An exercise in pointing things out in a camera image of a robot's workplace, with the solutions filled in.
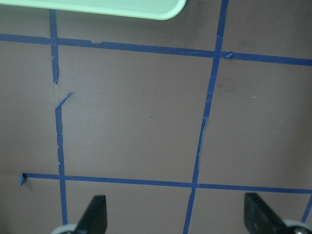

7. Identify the light green tray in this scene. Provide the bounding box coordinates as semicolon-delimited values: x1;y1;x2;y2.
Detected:
47;0;188;20

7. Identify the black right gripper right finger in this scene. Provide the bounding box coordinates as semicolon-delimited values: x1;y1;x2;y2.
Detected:
243;192;291;234

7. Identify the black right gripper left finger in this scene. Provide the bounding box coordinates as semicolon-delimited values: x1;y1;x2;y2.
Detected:
74;195;107;234

